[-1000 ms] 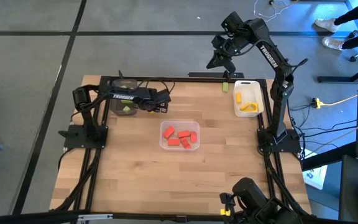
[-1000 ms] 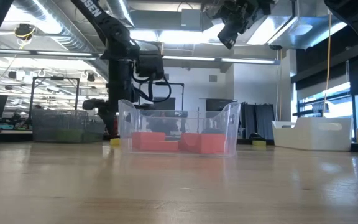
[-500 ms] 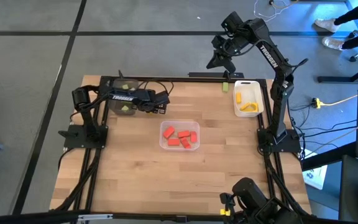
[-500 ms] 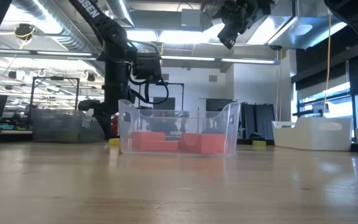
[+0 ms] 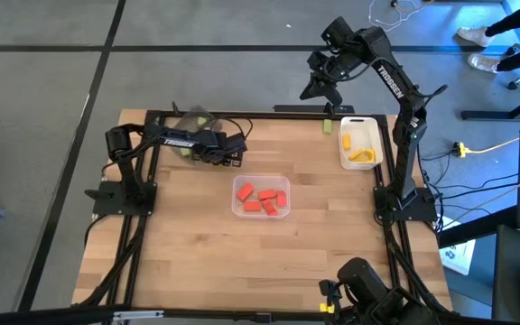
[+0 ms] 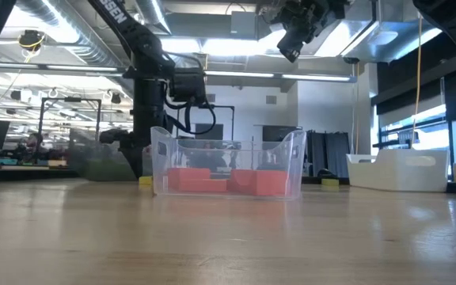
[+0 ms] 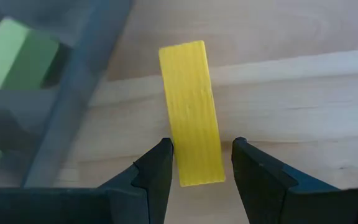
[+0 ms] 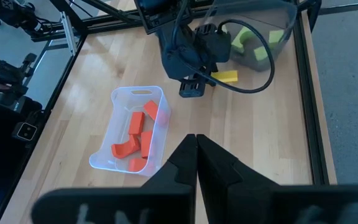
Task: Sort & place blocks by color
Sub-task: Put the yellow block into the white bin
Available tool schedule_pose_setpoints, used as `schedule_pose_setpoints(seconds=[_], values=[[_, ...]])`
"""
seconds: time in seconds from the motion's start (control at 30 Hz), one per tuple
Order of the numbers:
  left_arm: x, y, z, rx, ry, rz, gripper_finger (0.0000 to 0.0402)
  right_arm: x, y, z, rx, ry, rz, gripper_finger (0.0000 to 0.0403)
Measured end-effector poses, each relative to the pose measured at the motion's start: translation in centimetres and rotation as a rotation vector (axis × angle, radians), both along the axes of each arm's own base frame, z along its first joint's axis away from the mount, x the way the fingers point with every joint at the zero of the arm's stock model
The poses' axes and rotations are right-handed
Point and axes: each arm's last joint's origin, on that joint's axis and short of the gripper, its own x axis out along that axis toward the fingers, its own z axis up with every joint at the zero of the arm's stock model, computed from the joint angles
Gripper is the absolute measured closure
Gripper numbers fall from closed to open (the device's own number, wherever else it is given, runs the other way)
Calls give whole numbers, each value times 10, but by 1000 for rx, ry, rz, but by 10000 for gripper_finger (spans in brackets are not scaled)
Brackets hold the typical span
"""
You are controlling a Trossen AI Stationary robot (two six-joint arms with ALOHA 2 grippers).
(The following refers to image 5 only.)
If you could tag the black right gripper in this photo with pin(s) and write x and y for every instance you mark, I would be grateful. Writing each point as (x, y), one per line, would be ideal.
(327, 67)

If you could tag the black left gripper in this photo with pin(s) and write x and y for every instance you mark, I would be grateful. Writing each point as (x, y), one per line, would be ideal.
(219, 155)

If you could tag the green long block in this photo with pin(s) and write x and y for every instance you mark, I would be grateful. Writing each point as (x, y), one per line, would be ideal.
(327, 126)

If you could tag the green cube block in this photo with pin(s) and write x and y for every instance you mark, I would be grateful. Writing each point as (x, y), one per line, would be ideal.
(186, 151)
(201, 122)

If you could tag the red long block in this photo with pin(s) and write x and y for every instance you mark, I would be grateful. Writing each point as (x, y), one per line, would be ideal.
(281, 198)

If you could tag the red rectangular block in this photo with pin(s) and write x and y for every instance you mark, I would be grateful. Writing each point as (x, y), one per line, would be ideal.
(270, 207)

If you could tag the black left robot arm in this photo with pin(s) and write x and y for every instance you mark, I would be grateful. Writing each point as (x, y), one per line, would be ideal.
(129, 180)

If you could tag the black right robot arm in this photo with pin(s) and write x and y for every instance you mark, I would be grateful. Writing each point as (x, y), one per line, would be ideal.
(397, 86)

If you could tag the clear plastic bin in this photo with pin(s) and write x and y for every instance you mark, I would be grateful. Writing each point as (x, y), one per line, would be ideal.
(260, 182)

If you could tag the grey translucent plastic bin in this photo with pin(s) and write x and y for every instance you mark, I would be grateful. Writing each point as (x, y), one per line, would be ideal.
(188, 126)

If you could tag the white plastic bin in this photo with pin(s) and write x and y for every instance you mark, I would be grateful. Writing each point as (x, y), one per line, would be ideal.
(364, 135)

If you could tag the person's white shoe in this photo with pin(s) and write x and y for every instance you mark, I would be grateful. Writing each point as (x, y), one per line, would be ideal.
(472, 36)
(483, 63)

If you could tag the black desk foot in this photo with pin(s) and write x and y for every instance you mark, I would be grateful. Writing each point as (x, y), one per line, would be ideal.
(490, 115)

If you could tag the yellow clip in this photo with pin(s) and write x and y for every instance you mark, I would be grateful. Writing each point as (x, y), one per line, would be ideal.
(327, 308)

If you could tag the person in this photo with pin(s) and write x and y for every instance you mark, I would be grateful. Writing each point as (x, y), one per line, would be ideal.
(517, 20)

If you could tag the white printed sheet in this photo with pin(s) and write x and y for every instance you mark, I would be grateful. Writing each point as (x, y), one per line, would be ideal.
(461, 257)

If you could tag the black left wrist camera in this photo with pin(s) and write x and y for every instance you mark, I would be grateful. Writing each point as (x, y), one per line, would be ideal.
(226, 143)

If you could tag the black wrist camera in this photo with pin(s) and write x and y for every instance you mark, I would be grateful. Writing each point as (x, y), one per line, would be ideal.
(226, 143)
(337, 30)

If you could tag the black aluminium table frame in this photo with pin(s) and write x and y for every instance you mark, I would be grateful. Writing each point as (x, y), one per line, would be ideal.
(260, 115)

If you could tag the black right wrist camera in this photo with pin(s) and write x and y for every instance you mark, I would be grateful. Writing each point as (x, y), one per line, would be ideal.
(337, 30)

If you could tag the black camera stand device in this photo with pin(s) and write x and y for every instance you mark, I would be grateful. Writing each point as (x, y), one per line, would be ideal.
(364, 280)

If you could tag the silver aluminium bracket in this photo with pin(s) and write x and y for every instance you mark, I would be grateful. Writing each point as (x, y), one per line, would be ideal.
(138, 315)

